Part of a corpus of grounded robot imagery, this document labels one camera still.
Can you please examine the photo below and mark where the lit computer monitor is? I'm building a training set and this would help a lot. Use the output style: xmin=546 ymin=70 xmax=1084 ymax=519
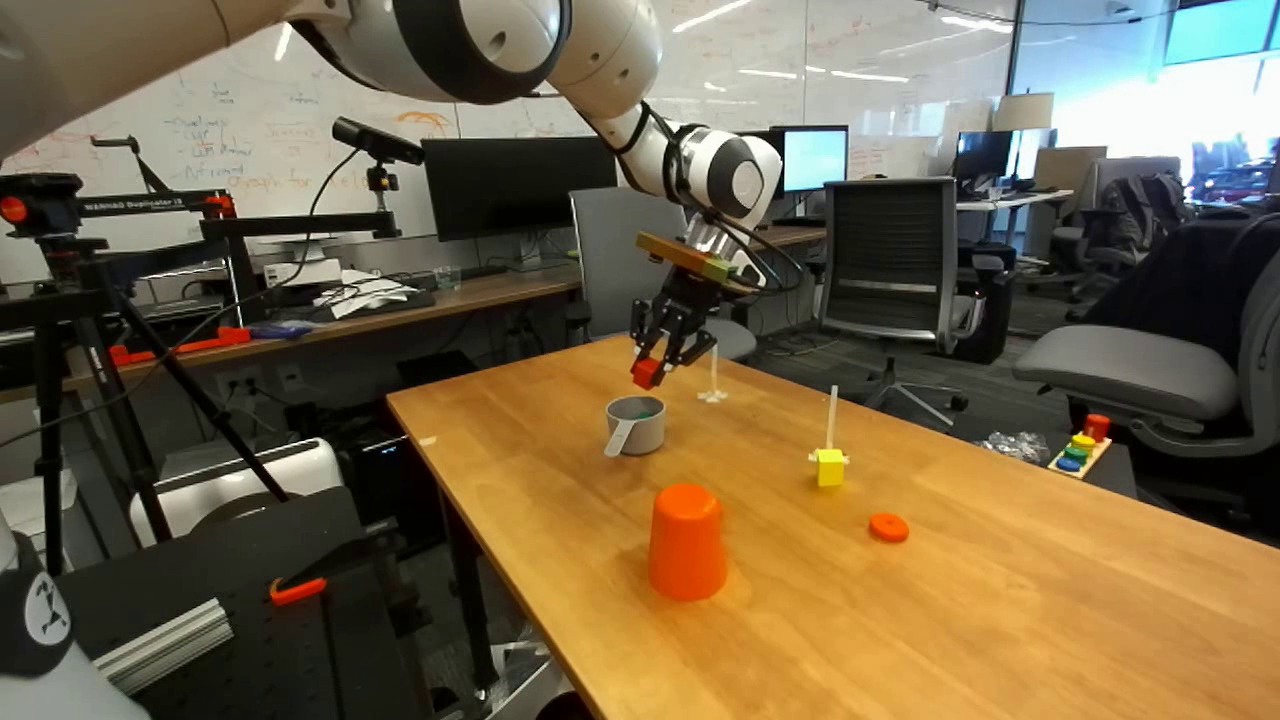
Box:
xmin=763 ymin=121 xmax=852 ymax=202

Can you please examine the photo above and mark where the colourful stacking toy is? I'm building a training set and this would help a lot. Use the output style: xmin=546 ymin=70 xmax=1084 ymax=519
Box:
xmin=1044 ymin=407 xmax=1116 ymax=480

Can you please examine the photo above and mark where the orange plastic cup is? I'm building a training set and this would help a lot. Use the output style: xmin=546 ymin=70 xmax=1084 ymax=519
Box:
xmin=642 ymin=480 xmax=730 ymax=603

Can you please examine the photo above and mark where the black camera on stand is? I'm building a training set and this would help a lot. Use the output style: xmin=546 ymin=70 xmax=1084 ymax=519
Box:
xmin=327 ymin=114 xmax=432 ymax=172

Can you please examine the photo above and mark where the orange clamp handle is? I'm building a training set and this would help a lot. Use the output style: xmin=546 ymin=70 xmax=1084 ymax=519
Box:
xmin=265 ymin=574 xmax=333 ymax=613

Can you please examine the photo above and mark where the gray cup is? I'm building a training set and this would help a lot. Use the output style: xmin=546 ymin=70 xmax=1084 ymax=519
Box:
xmin=605 ymin=393 xmax=673 ymax=462

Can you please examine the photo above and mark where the yellow block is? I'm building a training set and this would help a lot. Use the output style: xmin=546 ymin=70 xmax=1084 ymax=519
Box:
xmin=802 ymin=444 xmax=852 ymax=492

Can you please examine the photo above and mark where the white equipment case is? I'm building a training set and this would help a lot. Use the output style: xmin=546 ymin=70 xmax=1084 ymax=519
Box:
xmin=125 ymin=436 xmax=346 ymax=551

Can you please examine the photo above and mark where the clear plastic wrap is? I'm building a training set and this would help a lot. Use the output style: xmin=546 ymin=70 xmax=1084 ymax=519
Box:
xmin=982 ymin=429 xmax=1054 ymax=468

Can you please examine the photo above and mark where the black camera tripod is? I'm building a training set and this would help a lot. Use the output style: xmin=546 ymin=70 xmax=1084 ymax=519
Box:
xmin=0 ymin=169 xmax=296 ymax=579

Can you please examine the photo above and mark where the aluminium profile bar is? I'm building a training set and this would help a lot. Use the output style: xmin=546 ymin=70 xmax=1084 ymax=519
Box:
xmin=89 ymin=597 xmax=238 ymax=701

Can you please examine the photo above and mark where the white papers pile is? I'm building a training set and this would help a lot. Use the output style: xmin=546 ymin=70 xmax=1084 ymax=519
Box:
xmin=312 ymin=272 xmax=422 ymax=324

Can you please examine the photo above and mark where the whiteboard with scribbles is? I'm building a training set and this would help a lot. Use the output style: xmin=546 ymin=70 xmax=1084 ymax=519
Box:
xmin=0 ymin=23 xmax=593 ymax=272

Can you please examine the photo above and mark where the flat cart platform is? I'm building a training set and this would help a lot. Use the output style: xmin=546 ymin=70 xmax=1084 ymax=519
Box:
xmin=51 ymin=484 xmax=432 ymax=720

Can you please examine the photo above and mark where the orange tool on desk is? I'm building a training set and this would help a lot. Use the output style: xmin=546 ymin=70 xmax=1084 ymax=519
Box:
xmin=108 ymin=324 xmax=254 ymax=375

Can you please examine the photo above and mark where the beige lamp shade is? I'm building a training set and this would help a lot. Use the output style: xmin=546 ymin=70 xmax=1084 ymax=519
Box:
xmin=991 ymin=90 xmax=1058 ymax=136

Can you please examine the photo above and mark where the black cap with logo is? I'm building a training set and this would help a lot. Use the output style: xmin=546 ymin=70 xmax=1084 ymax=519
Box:
xmin=0 ymin=523 xmax=80 ymax=682

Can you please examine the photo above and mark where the orange disc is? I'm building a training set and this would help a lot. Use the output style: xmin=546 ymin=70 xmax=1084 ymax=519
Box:
xmin=864 ymin=508 xmax=915 ymax=547

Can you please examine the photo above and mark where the black table leg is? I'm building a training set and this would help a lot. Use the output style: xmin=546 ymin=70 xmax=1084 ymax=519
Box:
xmin=434 ymin=495 xmax=509 ymax=703

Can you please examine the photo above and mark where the gray fabric chair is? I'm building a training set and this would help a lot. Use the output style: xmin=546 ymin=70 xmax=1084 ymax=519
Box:
xmin=568 ymin=181 xmax=763 ymax=370

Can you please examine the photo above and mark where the black mesh office chair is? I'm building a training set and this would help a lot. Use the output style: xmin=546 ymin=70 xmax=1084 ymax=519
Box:
xmin=813 ymin=176 xmax=973 ymax=434

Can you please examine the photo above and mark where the black boom rail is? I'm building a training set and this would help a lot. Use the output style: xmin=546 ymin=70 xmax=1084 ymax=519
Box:
xmin=77 ymin=190 xmax=404 ymax=253

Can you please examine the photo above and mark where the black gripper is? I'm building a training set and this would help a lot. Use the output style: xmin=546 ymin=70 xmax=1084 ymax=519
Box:
xmin=629 ymin=268 xmax=736 ymax=375

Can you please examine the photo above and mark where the light gray office chair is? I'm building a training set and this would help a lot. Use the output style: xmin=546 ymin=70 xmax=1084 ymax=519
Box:
xmin=1007 ymin=247 xmax=1280 ymax=543

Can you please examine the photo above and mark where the short white peg stand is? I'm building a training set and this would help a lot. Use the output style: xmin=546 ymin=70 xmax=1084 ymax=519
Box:
xmin=694 ymin=341 xmax=736 ymax=407

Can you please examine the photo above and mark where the wooden office desk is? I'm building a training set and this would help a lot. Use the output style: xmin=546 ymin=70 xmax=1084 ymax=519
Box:
xmin=63 ymin=266 xmax=584 ymax=384

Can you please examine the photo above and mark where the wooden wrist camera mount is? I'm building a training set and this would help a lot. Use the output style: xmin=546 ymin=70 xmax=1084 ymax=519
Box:
xmin=637 ymin=227 xmax=773 ymax=300

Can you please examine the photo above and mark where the black padded office chair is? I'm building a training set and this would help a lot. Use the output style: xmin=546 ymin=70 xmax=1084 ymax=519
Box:
xmin=1062 ymin=207 xmax=1280 ymax=354

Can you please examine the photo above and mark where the large black monitor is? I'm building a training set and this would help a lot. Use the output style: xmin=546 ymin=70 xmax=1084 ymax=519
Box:
xmin=421 ymin=131 xmax=623 ymax=247

